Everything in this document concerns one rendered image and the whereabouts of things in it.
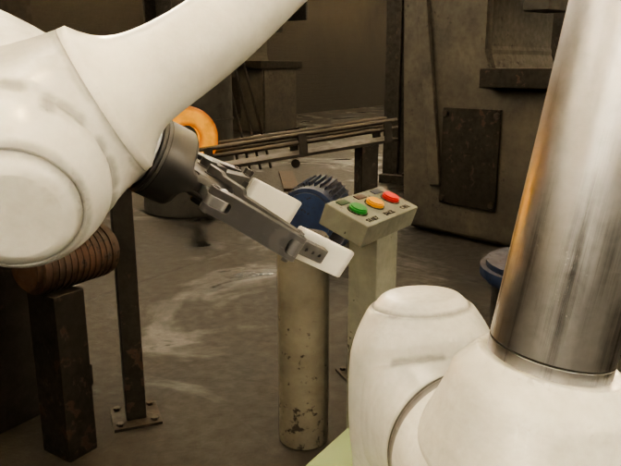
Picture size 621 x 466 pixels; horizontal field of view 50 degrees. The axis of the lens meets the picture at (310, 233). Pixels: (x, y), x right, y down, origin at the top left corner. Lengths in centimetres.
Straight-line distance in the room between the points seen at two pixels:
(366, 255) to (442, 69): 224
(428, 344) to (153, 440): 116
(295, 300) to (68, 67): 115
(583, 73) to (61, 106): 35
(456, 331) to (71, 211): 43
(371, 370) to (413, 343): 6
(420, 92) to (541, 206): 314
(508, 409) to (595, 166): 19
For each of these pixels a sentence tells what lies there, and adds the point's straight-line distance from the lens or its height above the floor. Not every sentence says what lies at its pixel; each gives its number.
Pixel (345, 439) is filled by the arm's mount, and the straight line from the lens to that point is 98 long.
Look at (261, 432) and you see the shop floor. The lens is 174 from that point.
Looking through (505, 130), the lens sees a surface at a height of 59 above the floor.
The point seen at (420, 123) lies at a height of 60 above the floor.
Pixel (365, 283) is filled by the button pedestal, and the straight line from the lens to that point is 144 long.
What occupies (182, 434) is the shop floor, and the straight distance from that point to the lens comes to 176.
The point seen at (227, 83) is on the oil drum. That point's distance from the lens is 415.
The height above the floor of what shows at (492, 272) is 42.
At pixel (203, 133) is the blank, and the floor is 73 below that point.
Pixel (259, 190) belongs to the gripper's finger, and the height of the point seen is 76.
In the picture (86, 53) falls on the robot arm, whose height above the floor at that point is 90.
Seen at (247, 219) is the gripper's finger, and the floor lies 76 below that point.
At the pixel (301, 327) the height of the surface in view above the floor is 32.
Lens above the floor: 89
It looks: 14 degrees down
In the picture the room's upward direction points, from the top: straight up
